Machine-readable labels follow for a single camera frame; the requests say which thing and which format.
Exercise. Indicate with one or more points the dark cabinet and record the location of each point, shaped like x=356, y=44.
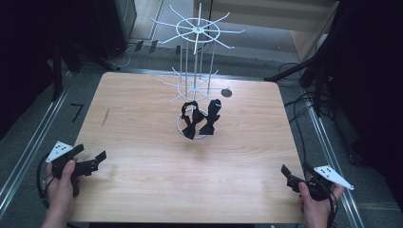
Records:
x=117, y=25

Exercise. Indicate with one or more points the person's right hand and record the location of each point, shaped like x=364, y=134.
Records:
x=315, y=210

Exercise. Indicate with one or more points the round black table grommet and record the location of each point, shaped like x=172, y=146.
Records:
x=226, y=92

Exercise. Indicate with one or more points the black bow tie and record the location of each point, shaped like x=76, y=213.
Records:
x=190, y=122
x=211, y=117

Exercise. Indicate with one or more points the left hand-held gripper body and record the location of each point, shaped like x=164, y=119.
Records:
x=85, y=167

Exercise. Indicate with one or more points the person's left hand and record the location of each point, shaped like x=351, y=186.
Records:
x=61, y=193

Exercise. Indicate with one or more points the metal floor rail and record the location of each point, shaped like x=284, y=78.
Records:
x=329, y=152
x=28, y=152

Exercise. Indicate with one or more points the black metal stand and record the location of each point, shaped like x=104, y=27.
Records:
x=304, y=66
x=57, y=72

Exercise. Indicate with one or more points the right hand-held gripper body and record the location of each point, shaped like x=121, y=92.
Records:
x=315, y=189

